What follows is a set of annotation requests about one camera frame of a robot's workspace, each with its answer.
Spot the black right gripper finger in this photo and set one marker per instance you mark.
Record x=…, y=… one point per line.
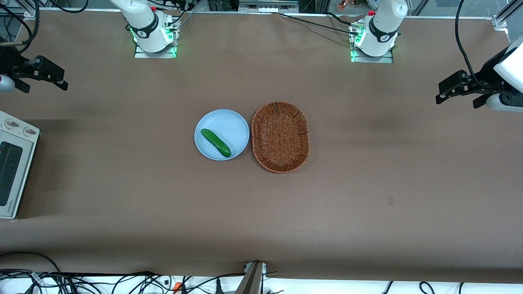
x=22, y=85
x=45, y=68

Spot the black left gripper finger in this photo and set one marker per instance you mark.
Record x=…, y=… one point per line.
x=480, y=101
x=453, y=85

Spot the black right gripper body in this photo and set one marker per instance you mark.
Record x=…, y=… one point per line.
x=9, y=62

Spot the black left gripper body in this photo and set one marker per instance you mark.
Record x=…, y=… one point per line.
x=486, y=74

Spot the glass oven door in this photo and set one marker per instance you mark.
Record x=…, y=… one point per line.
x=8, y=171

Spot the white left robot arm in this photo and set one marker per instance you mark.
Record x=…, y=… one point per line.
x=384, y=20

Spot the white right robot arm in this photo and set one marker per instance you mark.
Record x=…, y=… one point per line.
x=149, y=28

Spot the silver oven knob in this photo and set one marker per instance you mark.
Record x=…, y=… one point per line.
x=11, y=123
x=29, y=131

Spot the white toaster oven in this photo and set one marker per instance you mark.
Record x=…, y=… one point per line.
x=8, y=133

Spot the brown table cover sheet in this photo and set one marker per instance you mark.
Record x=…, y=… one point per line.
x=122, y=183

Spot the brown wicker basket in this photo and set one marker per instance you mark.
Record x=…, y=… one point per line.
x=281, y=136

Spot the green cucumber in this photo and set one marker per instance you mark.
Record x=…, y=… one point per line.
x=215, y=143

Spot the light blue plate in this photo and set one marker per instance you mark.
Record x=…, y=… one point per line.
x=229, y=126

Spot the grey power strip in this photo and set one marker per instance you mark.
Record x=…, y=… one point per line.
x=267, y=5

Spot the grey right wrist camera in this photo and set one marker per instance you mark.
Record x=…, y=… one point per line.
x=5, y=83

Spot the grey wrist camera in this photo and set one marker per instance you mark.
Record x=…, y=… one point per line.
x=5, y=83
x=502, y=103

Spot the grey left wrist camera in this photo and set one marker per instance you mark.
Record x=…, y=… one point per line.
x=502, y=103

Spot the aluminium frame post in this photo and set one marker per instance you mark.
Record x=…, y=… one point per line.
x=506, y=16
x=20, y=8

